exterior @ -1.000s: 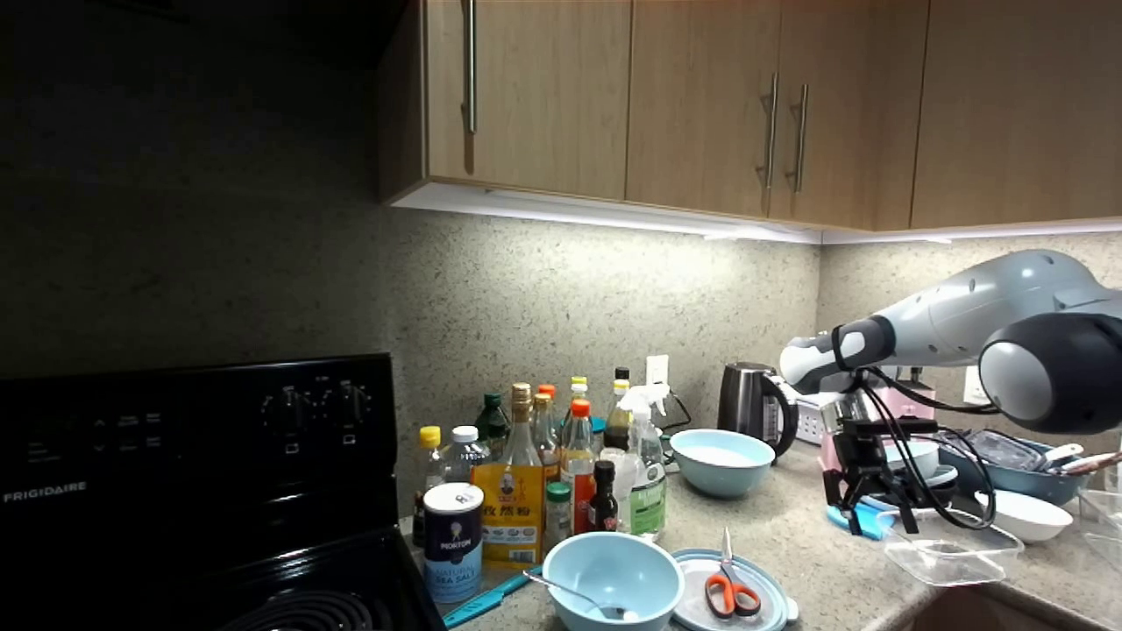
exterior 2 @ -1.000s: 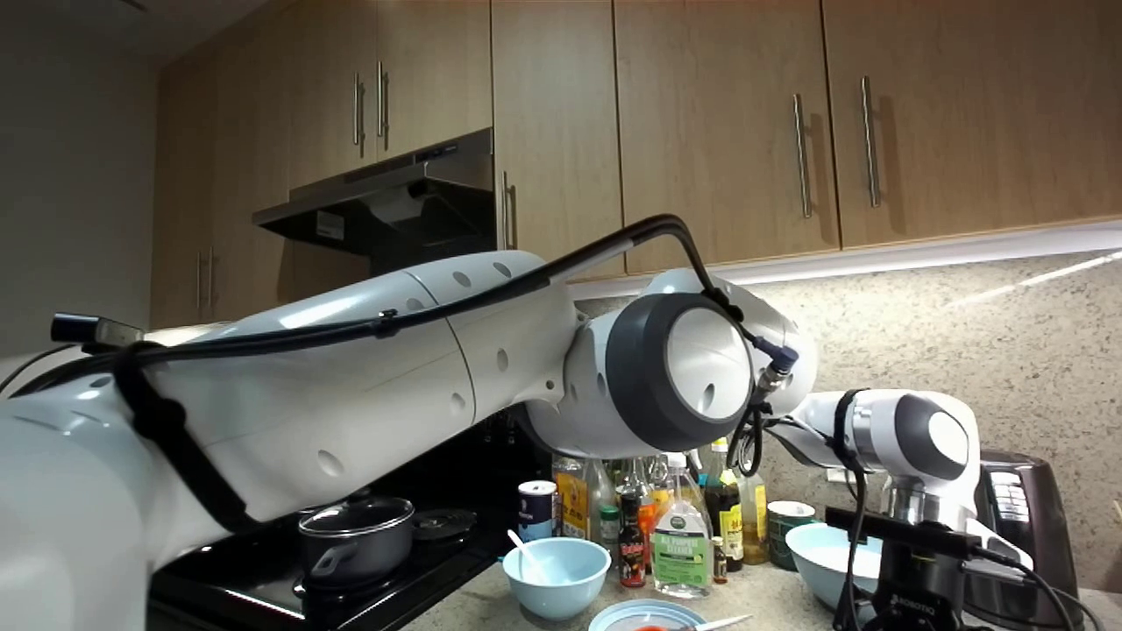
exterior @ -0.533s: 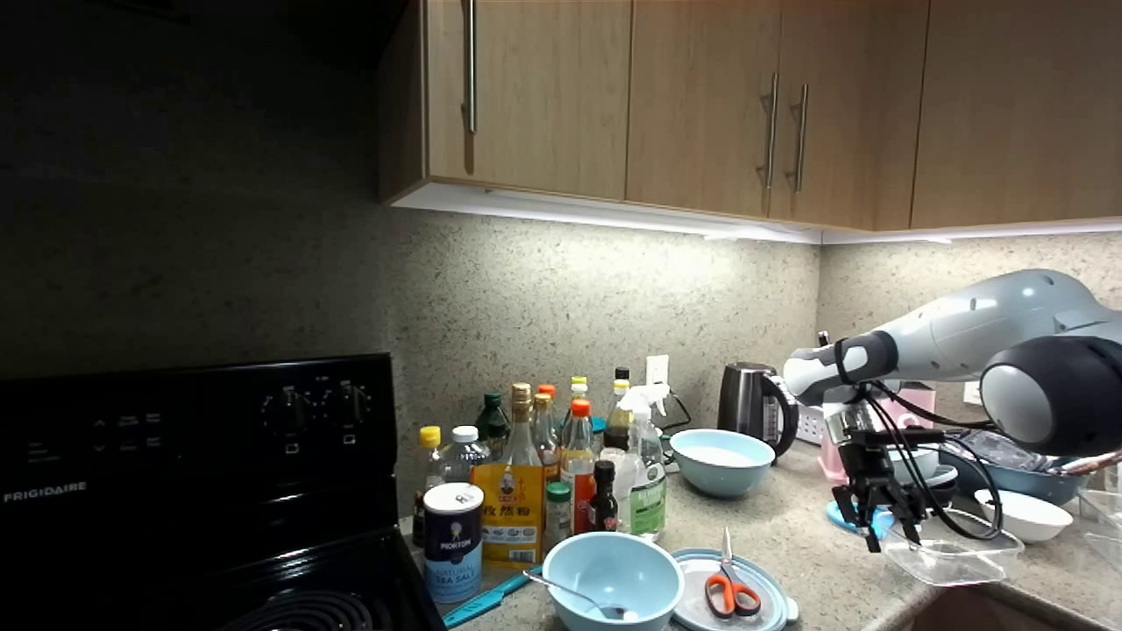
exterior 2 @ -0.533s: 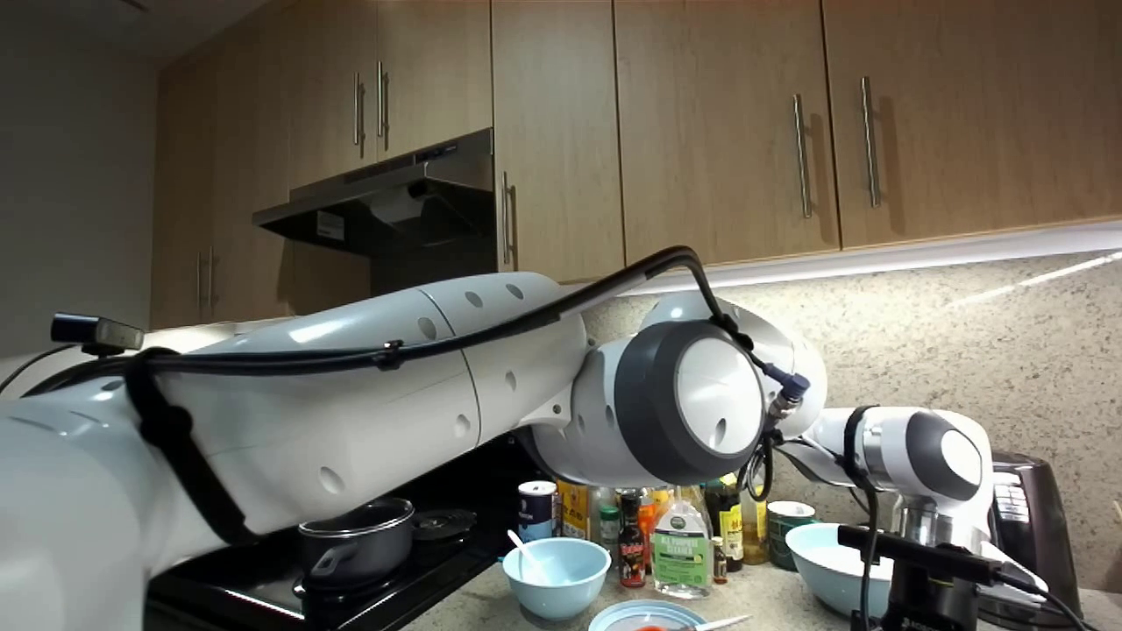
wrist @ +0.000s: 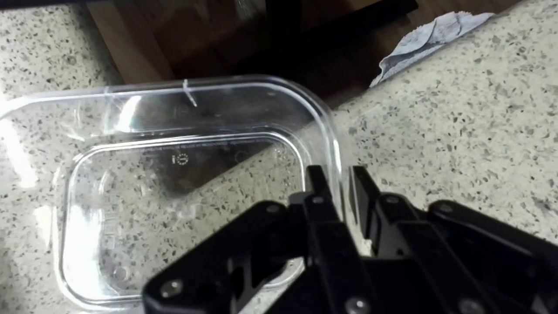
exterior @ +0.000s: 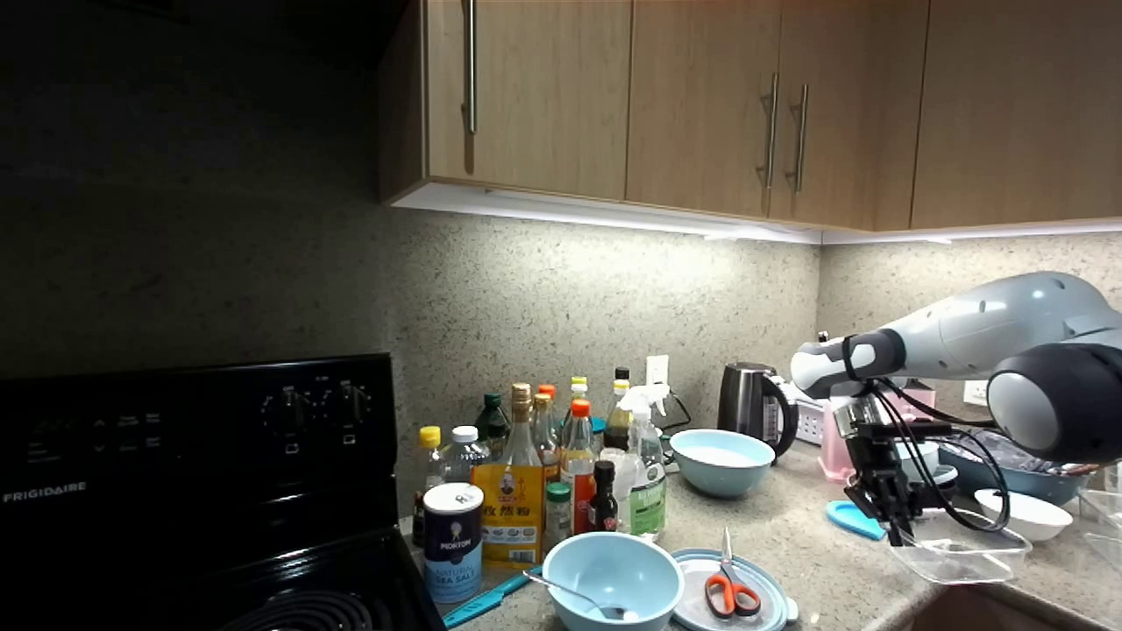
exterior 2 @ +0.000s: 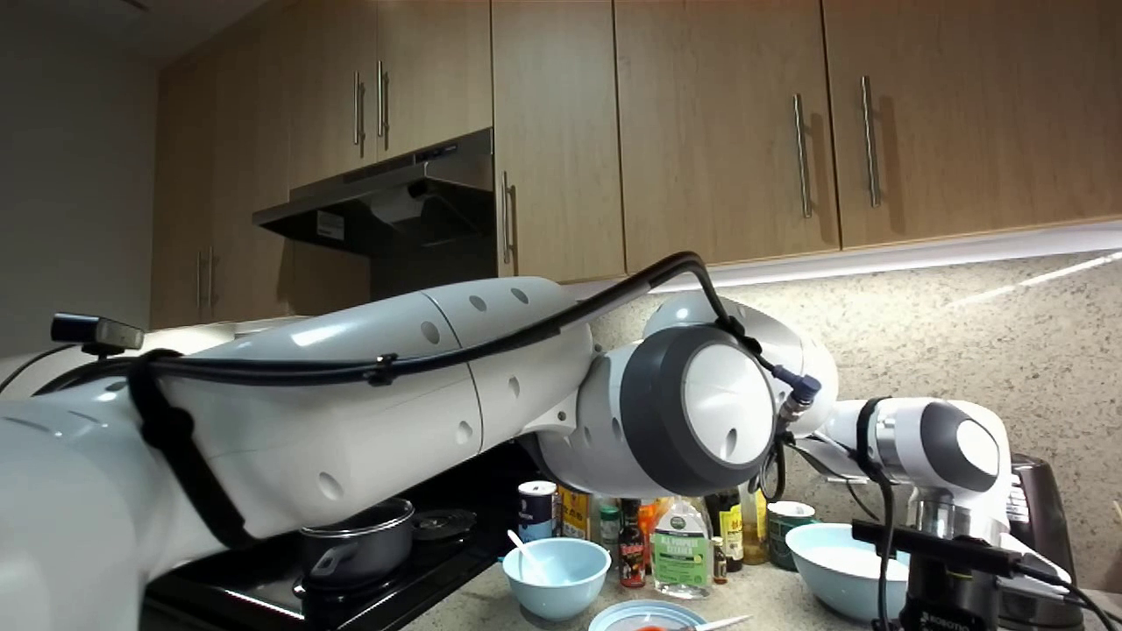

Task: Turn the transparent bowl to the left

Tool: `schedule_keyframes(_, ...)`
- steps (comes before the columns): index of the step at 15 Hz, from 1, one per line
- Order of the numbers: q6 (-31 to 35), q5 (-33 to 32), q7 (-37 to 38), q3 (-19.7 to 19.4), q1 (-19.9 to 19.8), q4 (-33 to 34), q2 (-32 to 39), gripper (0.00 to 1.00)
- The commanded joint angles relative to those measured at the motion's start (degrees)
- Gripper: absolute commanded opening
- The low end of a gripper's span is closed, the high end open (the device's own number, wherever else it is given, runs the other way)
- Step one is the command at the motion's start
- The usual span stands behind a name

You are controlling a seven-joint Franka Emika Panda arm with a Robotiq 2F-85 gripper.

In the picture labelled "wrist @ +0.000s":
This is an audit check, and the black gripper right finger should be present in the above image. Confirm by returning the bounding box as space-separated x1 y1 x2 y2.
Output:
347 164 558 314

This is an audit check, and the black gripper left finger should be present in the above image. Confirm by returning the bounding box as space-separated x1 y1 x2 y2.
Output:
141 164 373 314

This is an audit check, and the transparent plastic container bowl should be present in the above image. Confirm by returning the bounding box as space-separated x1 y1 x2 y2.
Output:
0 75 345 314

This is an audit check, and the grey cloth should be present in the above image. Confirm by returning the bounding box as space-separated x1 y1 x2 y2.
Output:
370 9 495 89

